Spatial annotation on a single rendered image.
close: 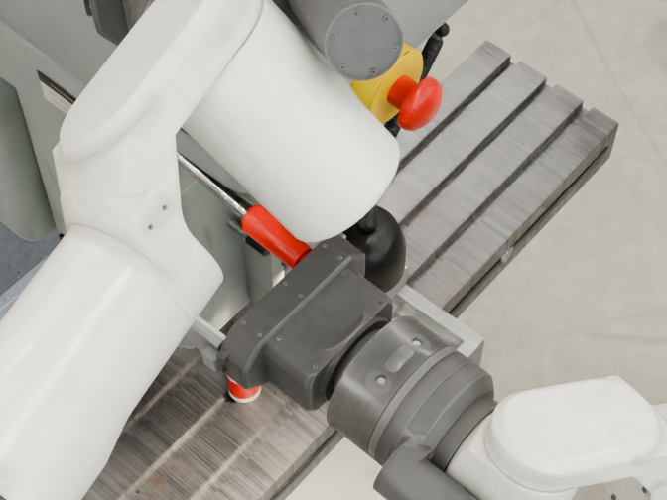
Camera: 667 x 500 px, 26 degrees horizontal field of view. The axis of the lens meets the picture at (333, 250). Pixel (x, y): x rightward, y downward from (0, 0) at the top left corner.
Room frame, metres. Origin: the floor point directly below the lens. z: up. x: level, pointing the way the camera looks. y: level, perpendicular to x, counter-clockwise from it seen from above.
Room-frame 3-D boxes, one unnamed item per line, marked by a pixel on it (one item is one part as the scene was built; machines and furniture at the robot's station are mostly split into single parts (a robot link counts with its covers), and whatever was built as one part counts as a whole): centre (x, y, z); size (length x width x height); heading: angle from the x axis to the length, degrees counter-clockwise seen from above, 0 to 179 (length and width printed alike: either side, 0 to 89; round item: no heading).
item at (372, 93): (0.63, -0.04, 1.76); 0.06 x 0.02 x 0.06; 139
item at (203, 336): (0.47, 0.10, 1.70); 0.06 x 0.02 x 0.03; 49
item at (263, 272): (0.71, 0.05, 1.45); 0.04 x 0.04 x 0.21; 49
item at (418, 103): (0.62, -0.05, 1.76); 0.04 x 0.03 x 0.04; 139
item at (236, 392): (0.81, 0.11, 1.01); 0.04 x 0.04 x 0.11
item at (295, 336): (0.45, -0.01, 1.70); 0.13 x 0.12 x 0.10; 139
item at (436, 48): (0.77, -0.06, 1.58); 0.17 x 0.01 x 0.01; 157
